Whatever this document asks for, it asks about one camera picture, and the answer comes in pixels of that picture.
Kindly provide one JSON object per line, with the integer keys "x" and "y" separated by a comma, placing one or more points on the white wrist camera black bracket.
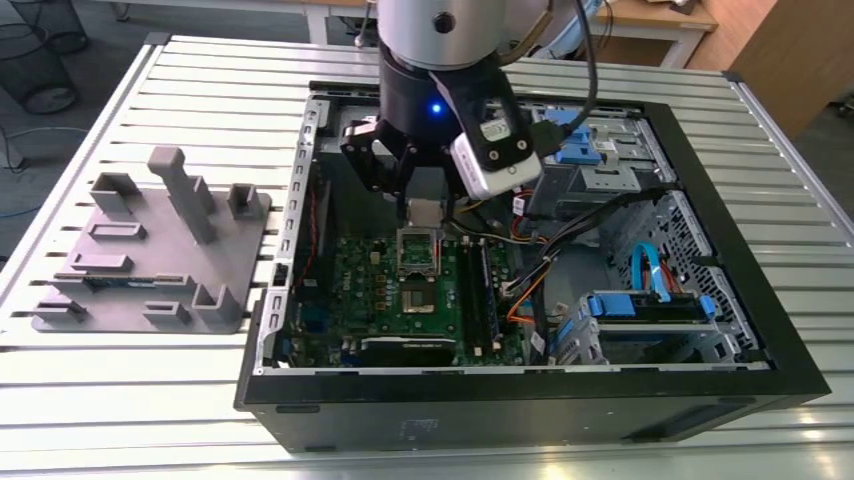
{"x": 496, "y": 175}

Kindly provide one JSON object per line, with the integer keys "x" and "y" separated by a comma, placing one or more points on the green motherboard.
{"x": 373, "y": 320}

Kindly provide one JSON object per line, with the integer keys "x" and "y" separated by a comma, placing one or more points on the CPU socket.
{"x": 419, "y": 300}

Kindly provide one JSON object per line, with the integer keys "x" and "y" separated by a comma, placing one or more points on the grey parts rack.
{"x": 167, "y": 290}

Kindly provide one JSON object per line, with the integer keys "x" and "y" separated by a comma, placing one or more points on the black open PC case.
{"x": 467, "y": 415}

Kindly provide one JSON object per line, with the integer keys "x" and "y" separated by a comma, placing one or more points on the blue drive latch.
{"x": 580, "y": 150}

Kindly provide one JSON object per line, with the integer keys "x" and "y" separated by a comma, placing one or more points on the grey metal drive cage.
{"x": 600, "y": 185}

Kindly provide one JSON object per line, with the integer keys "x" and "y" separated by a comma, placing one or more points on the blue RAM stick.
{"x": 120, "y": 281}

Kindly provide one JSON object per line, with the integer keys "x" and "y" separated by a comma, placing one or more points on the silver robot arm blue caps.
{"x": 440, "y": 30}

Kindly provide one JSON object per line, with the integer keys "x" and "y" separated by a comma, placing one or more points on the grey metal disk bay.
{"x": 667, "y": 345}

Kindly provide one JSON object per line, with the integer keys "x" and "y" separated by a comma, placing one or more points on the wooden desk white legs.
{"x": 654, "y": 20}

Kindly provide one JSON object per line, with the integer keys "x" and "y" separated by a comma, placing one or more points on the black RAM slot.
{"x": 489, "y": 300}

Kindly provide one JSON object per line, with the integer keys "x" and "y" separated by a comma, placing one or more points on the wooden cabinet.
{"x": 794, "y": 60}

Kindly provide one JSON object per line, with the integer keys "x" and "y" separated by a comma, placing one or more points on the hard disk in blue carrier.
{"x": 620, "y": 306}

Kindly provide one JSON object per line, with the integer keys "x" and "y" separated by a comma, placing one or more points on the black graphics card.
{"x": 407, "y": 352}

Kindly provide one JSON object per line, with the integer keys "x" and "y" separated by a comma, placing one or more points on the silver CPU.
{"x": 425, "y": 212}

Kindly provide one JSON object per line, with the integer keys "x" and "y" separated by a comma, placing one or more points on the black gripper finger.
{"x": 369, "y": 160}
{"x": 433, "y": 157}

